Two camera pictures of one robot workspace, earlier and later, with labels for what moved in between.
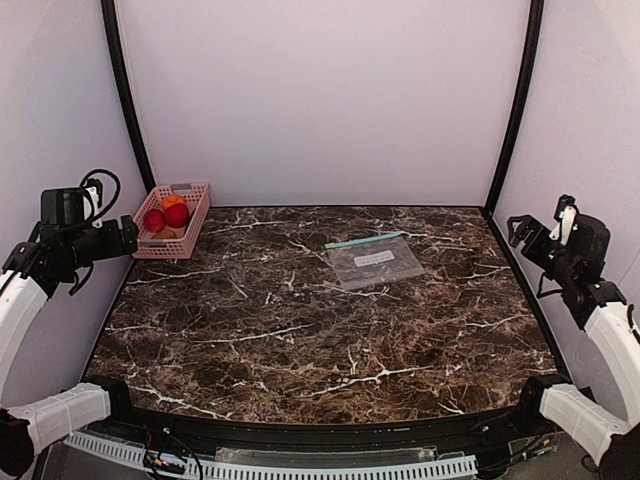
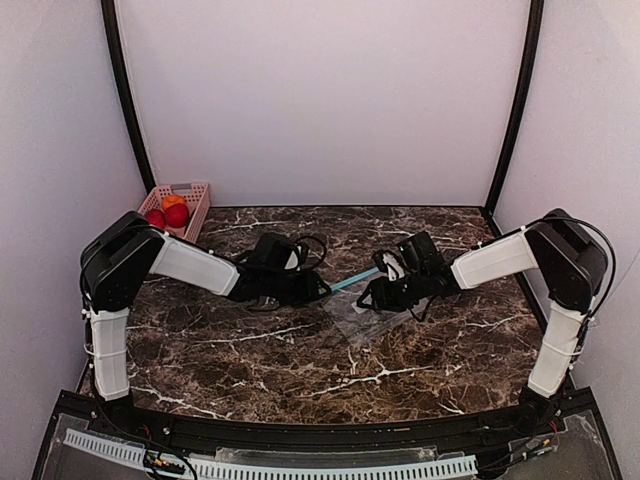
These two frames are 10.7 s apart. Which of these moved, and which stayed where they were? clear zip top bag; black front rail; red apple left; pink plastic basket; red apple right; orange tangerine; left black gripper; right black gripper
Moved: left black gripper; clear zip top bag; right black gripper
Stayed: red apple right; pink plastic basket; orange tangerine; black front rail; red apple left
